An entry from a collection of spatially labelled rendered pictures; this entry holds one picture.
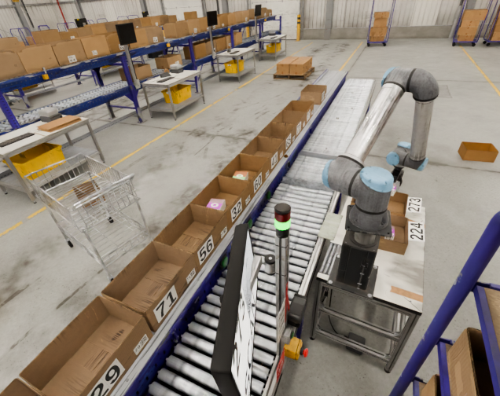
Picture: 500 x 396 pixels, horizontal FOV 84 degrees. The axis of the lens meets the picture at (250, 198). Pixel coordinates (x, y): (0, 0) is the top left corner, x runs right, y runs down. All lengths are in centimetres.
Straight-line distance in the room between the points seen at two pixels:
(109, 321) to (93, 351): 15
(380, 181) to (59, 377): 166
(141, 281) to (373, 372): 170
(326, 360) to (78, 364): 161
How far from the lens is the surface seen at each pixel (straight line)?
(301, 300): 133
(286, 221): 87
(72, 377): 165
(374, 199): 142
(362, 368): 246
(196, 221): 207
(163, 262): 185
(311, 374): 238
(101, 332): 170
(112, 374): 148
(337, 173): 148
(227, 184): 224
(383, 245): 208
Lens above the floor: 219
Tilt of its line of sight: 36 degrees down
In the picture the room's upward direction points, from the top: 4 degrees counter-clockwise
